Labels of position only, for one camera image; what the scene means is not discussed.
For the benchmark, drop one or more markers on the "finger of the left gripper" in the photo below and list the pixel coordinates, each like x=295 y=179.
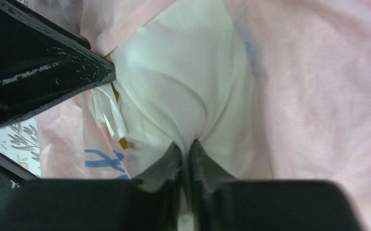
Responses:
x=41 y=64

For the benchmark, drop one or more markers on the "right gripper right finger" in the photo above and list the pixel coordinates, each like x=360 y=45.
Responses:
x=221 y=202

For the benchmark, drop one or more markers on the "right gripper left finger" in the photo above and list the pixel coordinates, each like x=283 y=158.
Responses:
x=148 y=202

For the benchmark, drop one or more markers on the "white pillow yellow trim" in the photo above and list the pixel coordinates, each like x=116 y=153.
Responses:
x=183 y=76

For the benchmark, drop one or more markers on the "pink pillowcase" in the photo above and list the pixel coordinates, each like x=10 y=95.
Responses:
x=311 y=65

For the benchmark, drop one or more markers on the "floral bed sheet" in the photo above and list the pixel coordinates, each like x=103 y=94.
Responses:
x=20 y=143

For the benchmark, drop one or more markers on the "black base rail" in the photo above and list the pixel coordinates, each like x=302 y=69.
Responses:
x=0 y=178

